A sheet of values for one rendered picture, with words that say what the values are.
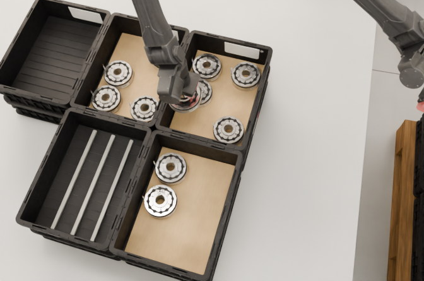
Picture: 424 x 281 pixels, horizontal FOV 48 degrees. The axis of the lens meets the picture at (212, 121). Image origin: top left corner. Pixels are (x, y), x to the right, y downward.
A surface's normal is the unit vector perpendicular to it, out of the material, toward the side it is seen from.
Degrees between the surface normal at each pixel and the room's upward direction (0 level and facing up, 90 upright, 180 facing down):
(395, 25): 87
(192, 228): 0
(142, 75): 0
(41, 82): 0
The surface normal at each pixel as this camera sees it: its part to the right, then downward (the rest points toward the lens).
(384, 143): -0.04, -0.43
